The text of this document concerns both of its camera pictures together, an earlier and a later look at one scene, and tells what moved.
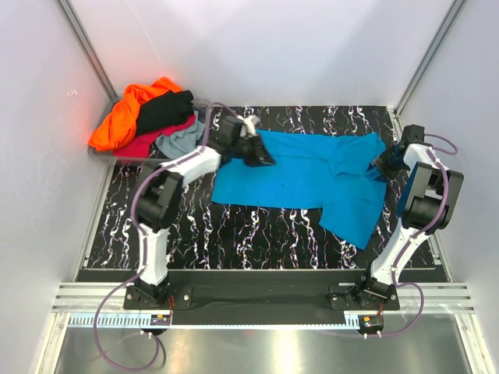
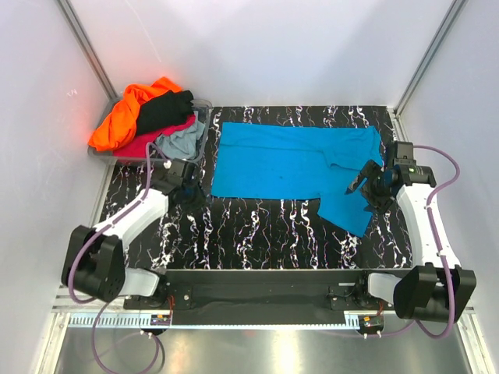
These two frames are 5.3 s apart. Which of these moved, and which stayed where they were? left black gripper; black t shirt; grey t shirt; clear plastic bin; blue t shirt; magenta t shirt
Moved: blue t shirt; left black gripper
Stayed: clear plastic bin; black t shirt; magenta t shirt; grey t shirt
